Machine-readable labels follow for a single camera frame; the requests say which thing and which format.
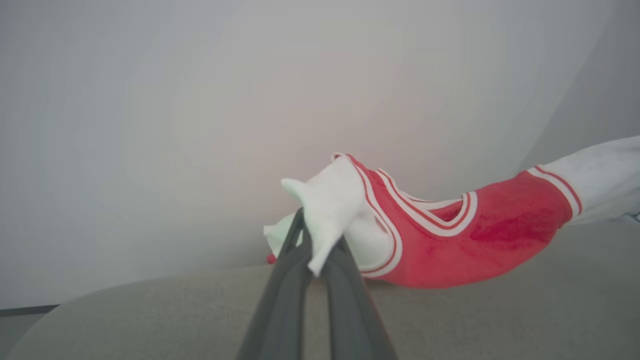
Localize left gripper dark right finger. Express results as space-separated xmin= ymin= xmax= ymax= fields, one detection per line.
xmin=321 ymin=236 xmax=399 ymax=360

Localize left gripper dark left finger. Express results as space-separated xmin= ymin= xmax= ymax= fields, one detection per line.
xmin=236 ymin=207 xmax=314 ymax=360

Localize grey fabric sofa surface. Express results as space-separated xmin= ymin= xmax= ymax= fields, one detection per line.
xmin=5 ymin=215 xmax=640 ymax=360

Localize grey partition panel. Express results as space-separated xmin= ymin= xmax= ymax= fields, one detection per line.
xmin=517 ymin=0 xmax=640 ymax=173

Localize red and white basketball jersey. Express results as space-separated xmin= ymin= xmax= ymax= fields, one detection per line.
xmin=263 ymin=135 xmax=640 ymax=290

